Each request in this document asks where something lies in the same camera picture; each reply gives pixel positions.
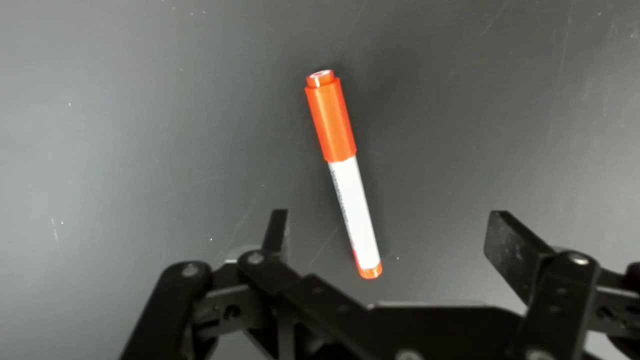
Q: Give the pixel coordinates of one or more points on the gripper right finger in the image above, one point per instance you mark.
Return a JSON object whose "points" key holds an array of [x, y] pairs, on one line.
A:
{"points": [[555, 290]]}

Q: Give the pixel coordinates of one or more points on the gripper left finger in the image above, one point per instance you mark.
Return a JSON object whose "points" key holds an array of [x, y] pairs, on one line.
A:
{"points": [[260, 290]]}

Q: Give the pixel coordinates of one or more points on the orange and white marker pen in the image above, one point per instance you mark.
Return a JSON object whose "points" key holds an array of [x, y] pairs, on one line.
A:
{"points": [[344, 175]]}

